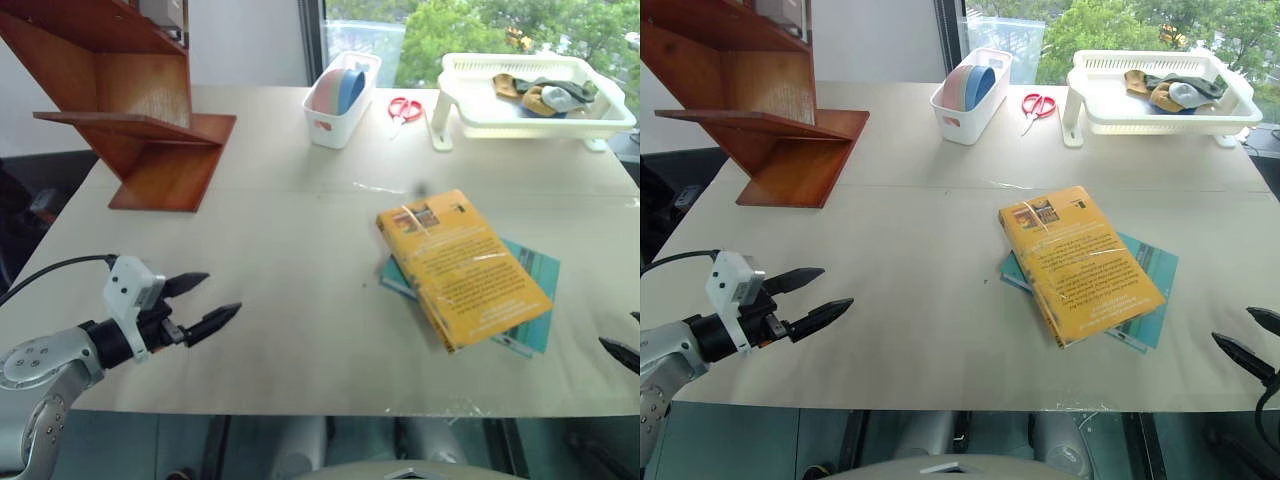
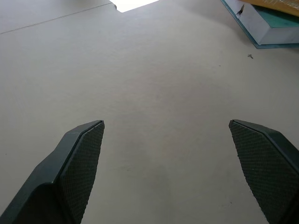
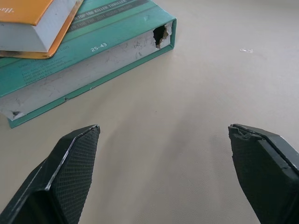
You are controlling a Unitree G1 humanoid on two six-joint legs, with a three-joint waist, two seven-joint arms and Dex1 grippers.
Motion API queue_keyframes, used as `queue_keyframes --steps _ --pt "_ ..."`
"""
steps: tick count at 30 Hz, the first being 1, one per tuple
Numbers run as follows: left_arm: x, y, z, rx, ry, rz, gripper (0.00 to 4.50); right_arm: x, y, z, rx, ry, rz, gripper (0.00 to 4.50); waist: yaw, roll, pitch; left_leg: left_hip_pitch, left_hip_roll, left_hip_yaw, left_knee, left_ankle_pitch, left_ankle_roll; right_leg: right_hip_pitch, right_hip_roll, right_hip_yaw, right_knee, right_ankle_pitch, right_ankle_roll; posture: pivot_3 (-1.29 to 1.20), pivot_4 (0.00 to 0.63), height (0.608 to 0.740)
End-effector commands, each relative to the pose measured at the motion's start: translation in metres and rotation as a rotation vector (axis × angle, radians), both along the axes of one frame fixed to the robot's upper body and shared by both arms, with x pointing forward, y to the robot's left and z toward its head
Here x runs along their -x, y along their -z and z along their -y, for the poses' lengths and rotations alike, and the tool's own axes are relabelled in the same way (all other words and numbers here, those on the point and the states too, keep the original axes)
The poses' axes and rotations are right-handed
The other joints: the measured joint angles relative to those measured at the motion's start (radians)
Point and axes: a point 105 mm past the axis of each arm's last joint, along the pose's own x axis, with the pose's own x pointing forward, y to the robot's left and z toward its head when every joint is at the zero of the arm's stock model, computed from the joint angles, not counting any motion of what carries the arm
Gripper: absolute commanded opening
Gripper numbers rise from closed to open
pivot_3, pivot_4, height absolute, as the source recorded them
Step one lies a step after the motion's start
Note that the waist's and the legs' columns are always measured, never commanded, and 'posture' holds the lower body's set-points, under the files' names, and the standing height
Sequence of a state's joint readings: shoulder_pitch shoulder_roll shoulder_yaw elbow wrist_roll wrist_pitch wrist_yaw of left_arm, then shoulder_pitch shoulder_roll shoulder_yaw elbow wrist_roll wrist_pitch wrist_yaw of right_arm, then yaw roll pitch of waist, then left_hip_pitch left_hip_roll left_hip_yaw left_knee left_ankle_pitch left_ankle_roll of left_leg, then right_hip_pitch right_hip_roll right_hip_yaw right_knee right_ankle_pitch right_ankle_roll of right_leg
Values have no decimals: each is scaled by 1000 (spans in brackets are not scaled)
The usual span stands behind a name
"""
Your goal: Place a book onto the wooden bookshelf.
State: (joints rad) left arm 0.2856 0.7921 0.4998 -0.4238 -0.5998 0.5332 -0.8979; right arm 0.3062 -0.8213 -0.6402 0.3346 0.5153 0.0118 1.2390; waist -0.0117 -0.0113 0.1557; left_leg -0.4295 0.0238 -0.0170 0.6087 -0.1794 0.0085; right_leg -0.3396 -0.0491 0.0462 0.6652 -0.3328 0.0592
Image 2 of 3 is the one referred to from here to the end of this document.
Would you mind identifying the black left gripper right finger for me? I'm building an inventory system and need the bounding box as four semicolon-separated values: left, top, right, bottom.
228;119;299;224

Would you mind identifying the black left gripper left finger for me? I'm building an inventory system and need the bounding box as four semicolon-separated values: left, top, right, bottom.
0;120;105;224

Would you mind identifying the yellow object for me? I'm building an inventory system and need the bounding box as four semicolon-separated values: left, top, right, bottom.
242;0;299;16

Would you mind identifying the teal and white box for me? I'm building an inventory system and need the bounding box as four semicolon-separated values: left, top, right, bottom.
221;0;299;49

